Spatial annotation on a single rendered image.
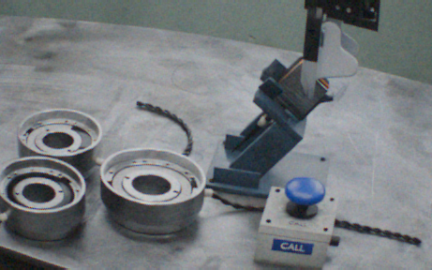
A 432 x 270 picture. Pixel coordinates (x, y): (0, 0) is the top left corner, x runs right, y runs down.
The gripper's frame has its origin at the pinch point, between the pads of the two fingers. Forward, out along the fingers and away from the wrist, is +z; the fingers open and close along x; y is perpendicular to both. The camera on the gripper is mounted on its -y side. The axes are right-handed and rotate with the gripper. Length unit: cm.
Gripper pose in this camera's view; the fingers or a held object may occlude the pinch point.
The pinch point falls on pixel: (305, 79)
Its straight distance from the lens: 94.8
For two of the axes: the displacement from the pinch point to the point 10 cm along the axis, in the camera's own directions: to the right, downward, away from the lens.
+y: 9.8, 1.7, -1.1
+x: 1.8, -4.6, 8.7
